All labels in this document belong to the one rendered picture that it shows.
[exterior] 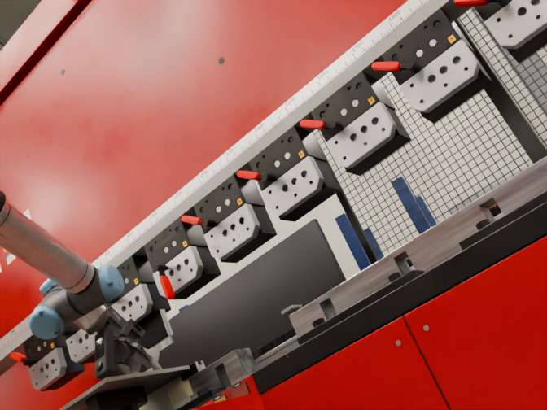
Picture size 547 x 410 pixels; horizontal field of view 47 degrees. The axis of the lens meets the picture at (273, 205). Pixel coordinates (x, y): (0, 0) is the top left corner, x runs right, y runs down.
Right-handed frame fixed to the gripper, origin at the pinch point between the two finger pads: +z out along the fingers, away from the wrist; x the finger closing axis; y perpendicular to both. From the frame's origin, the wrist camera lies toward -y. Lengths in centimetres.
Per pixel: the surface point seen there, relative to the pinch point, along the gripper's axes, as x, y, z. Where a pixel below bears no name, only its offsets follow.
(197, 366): -10.5, 3.2, 5.3
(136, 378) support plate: -7.5, -10.0, -6.3
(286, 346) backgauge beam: -21.3, 21.0, 22.6
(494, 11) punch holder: -112, 19, -17
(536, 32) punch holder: -116, 14, -10
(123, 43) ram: -28, 61, -67
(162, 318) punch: -4.5, 13.8, -6.8
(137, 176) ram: -16, 36, -37
